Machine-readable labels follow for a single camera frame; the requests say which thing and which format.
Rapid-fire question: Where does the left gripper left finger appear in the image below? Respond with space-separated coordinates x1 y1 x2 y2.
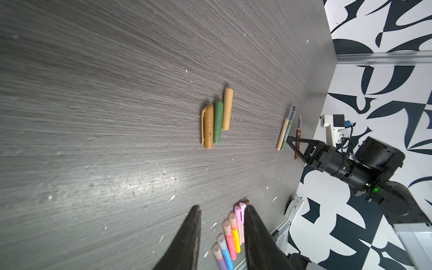
154 205 201 270

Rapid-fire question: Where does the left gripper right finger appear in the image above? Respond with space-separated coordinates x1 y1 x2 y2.
245 205 296 270

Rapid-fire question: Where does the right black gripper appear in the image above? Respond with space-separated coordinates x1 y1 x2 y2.
286 136 375 189

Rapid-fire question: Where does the dark tan pen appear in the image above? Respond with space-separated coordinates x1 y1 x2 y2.
294 114 302 160

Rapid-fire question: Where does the green pen cap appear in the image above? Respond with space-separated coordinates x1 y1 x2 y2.
213 101 223 144

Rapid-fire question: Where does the dark tan pen cap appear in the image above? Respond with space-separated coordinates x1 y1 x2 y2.
201 105 214 149

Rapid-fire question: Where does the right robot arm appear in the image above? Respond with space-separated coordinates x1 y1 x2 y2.
287 136 432 270

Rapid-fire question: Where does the red marker pen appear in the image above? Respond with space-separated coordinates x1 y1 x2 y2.
223 219 237 260

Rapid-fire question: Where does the orange marker pen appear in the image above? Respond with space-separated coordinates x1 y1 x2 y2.
228 213 241 253

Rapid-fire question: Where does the pink cream marker pen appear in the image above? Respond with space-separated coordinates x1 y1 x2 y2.
239 202 246 243

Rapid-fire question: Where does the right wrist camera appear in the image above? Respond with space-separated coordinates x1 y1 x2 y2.
320 114 356 147

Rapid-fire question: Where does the aluminium frame crossbar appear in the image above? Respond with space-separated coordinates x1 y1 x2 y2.
337 51 432 66

